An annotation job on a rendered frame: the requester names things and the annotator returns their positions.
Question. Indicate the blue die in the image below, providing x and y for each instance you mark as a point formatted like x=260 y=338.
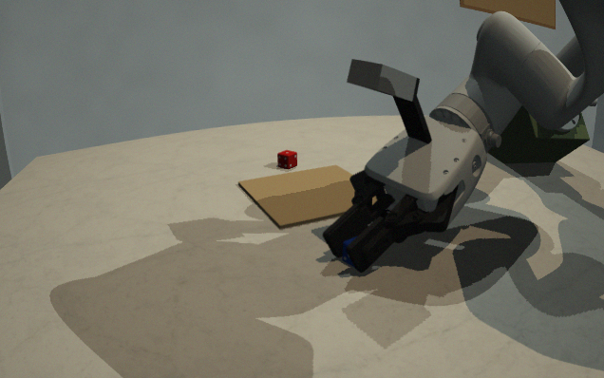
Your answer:
x=345 y=255

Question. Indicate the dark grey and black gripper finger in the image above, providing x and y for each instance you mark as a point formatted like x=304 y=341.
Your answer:
x=398 y=225
x=360 y=214

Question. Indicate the tan flat mat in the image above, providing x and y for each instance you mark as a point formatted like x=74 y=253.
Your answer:
x=302 y=197

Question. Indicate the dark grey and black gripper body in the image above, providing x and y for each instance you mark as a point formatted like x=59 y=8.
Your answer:
x=425 y=171

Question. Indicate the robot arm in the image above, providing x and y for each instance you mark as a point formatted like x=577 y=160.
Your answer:
x=544 y=84

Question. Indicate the red die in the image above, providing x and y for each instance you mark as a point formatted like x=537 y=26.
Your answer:
x=287 y=159

